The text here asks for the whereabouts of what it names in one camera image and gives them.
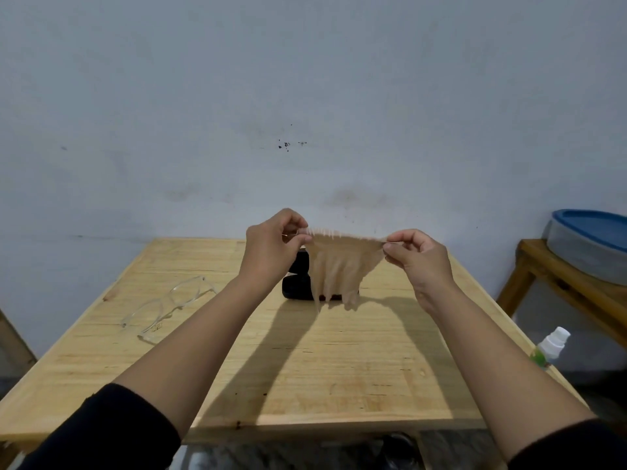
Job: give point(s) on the person's black left sleeve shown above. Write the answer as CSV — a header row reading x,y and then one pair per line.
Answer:
x,y
103,430

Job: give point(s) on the person's black right sleeve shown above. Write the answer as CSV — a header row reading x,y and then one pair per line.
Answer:
x,y
573,447

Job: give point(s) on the person's left hand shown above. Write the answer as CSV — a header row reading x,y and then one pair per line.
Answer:
x,y
267,259

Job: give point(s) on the grey basin with blue lid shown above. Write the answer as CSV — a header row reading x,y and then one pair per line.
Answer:
x,y
588,249

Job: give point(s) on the small white spray bottle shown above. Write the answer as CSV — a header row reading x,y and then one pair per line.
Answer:
x,y
553,342

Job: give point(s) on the light wooden side table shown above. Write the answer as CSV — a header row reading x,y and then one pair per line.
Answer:
x,y
14,347

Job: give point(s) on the person's right hand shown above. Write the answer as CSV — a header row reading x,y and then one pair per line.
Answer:
x,y
426,269

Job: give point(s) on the beige cleaning cloth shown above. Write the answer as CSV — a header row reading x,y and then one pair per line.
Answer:
x,y
343,264

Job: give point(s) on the person's left forearm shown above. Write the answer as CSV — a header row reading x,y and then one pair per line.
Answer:
x,y
191,357

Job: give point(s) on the black tumbler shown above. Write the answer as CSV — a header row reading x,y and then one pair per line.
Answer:
x,y
401,452

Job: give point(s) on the clear-framed glasses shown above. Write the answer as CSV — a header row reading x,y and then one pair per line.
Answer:
x,y
191,291

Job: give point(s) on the black glasses case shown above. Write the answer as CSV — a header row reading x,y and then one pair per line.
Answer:
x,y
296,288

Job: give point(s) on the brown wooden side table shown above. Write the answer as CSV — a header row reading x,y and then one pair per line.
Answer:
x,y
578,293

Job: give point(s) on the person's black sleeve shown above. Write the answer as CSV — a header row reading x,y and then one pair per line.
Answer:
x,y
103,430
573,447

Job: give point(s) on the person's right forearm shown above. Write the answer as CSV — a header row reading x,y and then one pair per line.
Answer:
x,y
504,376

